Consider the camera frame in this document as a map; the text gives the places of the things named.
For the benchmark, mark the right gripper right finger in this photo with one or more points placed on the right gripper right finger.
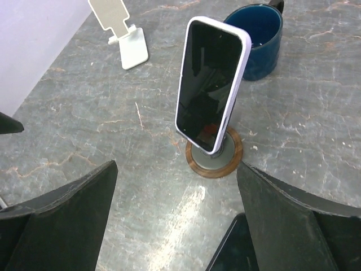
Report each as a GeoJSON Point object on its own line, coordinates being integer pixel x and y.
{"type": "Point", "coordinates": [292, 229]}

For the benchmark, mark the black phone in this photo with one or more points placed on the black phone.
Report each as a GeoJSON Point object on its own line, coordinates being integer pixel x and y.
{"type": "Point", "coordinates": [236, 251]}

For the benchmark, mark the phone with lilac case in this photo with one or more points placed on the phone with lilac case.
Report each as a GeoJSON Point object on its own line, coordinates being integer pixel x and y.
{"type": "Point", "coordinates": [214, 58]}

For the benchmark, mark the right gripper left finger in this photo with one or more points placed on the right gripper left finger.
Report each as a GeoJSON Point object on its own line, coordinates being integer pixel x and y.
{"type": "Point", "coordinates": [62, 229]}

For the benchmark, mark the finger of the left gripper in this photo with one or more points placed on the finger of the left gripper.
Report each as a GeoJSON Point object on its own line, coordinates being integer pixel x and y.
{"type": "Point", "coordinates": [9, 125]}

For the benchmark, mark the round wooden base stand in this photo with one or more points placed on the round wooden base stand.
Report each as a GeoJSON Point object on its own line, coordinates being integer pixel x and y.
{"type": "Point", "coordinates": [220, 164]}

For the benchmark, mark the white folding phone stand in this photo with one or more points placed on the white folding phone stand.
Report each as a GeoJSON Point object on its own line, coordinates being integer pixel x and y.
{"type": "Point", "coordinates": [112, 15]}

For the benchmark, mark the dark blue mug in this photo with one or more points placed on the dark blue mug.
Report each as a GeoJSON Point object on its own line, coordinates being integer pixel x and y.
{"type": "Point", "coordinates": [264, 24]}

